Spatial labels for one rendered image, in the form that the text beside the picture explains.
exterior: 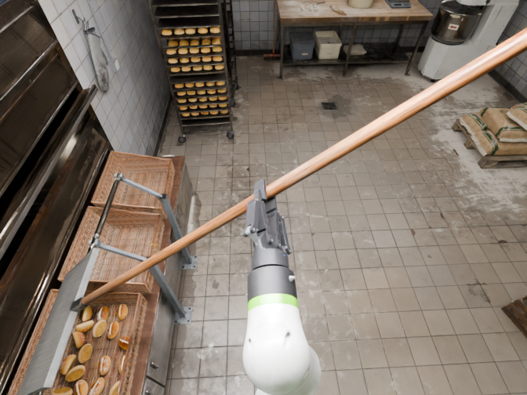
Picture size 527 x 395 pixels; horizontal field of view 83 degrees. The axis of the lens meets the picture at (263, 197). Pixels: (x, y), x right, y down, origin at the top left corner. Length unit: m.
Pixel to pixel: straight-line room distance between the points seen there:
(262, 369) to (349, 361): 2.14
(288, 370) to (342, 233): 2.63
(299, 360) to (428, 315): 2.49
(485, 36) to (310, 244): 4.14
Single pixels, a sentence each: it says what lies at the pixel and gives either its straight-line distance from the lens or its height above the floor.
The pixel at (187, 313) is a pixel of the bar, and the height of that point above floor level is 0.01.
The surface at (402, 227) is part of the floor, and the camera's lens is 3.33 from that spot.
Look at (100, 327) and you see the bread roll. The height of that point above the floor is 0.64.
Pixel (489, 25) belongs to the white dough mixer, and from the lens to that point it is 5.78.
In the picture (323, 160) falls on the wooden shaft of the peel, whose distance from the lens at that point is 0.64.
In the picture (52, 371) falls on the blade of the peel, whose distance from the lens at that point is 1.44.
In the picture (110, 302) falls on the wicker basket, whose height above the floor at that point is 0.62.
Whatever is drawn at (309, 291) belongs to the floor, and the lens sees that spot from 2.73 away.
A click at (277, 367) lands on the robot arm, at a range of 0.50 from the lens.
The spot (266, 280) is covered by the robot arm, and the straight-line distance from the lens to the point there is 0.55.
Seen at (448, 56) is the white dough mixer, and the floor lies 0.43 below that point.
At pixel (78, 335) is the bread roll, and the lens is 2.20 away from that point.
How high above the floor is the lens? 2.50
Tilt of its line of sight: 50 degrees down
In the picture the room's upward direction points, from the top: straight up
